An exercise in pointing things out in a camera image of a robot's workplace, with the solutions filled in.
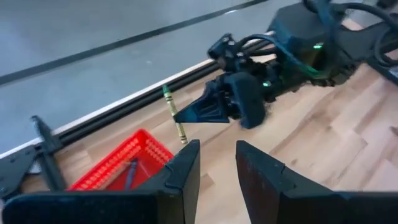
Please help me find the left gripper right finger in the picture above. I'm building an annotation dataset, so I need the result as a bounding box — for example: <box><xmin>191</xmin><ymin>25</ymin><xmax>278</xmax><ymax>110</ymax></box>
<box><xmin>235</xmin><ymin>141</ymin><xmax>398</xmax><ymax>224</ymax></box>

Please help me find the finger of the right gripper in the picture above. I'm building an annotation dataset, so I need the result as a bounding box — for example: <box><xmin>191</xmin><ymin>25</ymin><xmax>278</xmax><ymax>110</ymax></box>
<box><xmin>223</xmin><ymin>72</ymin><xmax>267</xmax><ymax>130</ymax></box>
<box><xmin>173</xmin><ymin>79</ymin><xmax>231</xmax><ymax>124</ymax></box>

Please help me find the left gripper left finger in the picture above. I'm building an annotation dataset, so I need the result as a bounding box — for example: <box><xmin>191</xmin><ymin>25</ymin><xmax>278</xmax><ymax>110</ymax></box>
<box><xmin>2</xmin><ymin>139</ymin><xmax>201</xmax><ymax>224</ymax></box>

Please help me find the yellow-green crayon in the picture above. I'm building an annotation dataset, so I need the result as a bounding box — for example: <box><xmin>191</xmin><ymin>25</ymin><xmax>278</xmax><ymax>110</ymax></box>
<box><xmin>162</xmin><ymin>83</ymin><xmax>189</xmax><ymax>146</ymax></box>

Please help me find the blue crayon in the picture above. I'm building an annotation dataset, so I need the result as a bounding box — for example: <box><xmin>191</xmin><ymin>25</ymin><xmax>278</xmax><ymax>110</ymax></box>
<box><xmin>124</xmin><ymin>157</ymin><xmax>139</xmax><ymax>191</ymax></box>

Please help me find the red plastic basket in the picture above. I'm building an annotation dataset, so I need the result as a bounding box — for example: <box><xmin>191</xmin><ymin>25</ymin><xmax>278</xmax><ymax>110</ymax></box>
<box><xmin>67</xmin><ymin>128</ymin><xmax>175</xmax><ymax>192</ymax></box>

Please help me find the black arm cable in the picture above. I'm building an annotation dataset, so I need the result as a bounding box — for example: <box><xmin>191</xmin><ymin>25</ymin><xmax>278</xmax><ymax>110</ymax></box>
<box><xmin>303</xmin><ymin>0</ymin><xmax>398</xmax><ymax>68</ymax></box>
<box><xmin>238</xmin><ymin>32</ymin><xmax>323</xmax><ymax>78</ymax></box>

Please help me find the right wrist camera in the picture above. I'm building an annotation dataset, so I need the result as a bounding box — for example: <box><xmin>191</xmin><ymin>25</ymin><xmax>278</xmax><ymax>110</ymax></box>
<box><xmin>207</xmin><ymin>33</ymin><xmax>249</xmax><ymax>74</ymax></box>

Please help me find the black table frame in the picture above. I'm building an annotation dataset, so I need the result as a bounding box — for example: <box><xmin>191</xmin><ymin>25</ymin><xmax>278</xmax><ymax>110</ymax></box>
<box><xmin>0</xmin><ymin>39</ymin><xmax>277</xmax><ymax>159</ymax></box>

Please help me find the black corner bracket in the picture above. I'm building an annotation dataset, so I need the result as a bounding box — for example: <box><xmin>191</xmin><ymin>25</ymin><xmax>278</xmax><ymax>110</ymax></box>
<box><xmin>0</xmin><ymin>114</ymin><xmax>68</xmax><ymax>200</ymax></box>

